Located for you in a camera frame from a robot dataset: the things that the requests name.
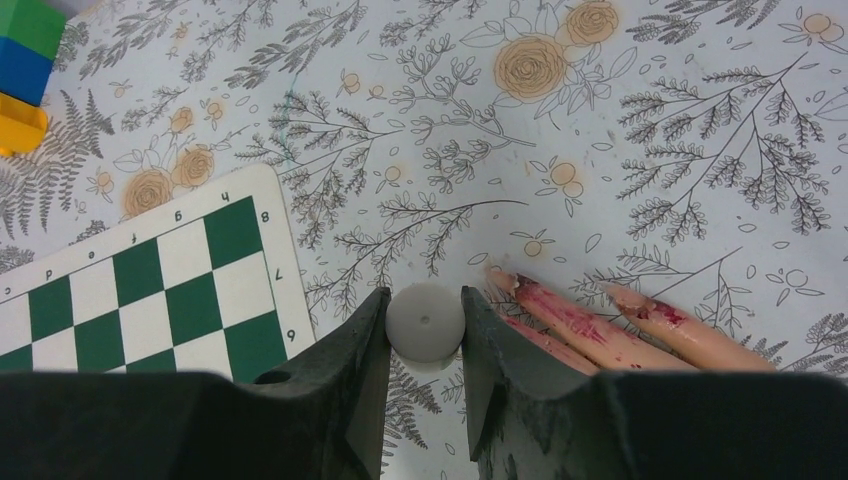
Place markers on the blue green toy block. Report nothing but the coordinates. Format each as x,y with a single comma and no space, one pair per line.
31,32

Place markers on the person's hand painted nails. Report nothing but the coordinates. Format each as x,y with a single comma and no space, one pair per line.
588,343

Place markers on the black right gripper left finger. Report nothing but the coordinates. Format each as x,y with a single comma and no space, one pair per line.
319,415

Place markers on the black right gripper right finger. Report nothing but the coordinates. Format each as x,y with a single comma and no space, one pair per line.
529,416

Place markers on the floral tablecloth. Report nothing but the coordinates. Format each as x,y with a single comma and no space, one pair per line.
692,151

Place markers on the green white chessboard mat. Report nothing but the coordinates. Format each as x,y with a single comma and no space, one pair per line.
206,282

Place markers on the orange round toy brick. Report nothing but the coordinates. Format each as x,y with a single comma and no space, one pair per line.
23,126

